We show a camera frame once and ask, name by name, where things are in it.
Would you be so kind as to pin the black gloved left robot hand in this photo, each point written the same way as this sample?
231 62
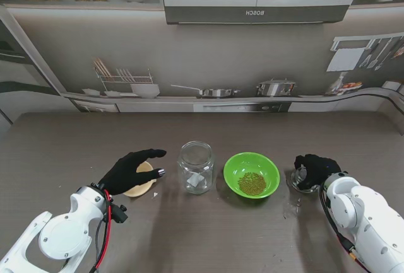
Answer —
126 175

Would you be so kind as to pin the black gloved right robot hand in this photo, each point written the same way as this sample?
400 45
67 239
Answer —
318 167

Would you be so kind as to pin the beige plastic funnel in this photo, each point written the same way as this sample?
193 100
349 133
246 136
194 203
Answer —
139 191

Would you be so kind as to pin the ribbed glass jar lid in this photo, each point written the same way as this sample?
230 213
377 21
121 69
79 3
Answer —
298 176

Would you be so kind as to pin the green mung beans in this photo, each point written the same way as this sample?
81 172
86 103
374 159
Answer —
252 182

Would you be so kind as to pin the green plastic bowl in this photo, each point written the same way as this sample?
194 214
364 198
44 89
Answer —
233 166

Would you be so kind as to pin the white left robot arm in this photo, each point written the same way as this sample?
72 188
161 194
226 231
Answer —
63 238

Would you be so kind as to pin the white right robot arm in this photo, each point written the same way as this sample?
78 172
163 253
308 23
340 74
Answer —
363 216

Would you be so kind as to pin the clear glass jar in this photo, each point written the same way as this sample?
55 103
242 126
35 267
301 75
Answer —
195 175

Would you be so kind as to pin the printed kitchen scene backdrop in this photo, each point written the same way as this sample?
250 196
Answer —
221 52

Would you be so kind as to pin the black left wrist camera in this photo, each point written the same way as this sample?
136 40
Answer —
120 214

